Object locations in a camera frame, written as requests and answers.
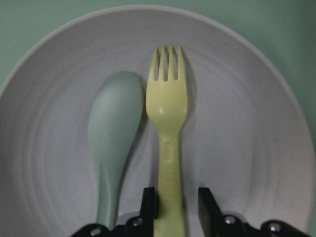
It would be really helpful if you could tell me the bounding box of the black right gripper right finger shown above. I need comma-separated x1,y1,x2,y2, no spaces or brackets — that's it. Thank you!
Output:
198,187,308,237

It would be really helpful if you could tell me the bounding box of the yellow plastic fork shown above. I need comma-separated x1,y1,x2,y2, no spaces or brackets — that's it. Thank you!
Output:
146,46,188,237

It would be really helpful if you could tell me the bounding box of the white round plate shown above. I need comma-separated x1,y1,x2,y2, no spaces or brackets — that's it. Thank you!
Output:
0,5,316,237

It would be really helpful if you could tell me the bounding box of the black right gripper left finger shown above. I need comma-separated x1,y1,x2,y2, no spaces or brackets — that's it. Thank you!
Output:
72,187,157,237

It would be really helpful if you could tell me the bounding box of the light green tray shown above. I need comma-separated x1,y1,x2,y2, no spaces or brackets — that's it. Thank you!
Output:
0,0,316,136

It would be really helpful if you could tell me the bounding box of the grey-green plastic spoon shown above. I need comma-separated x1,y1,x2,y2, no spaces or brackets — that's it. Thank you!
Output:
87,72,143,230

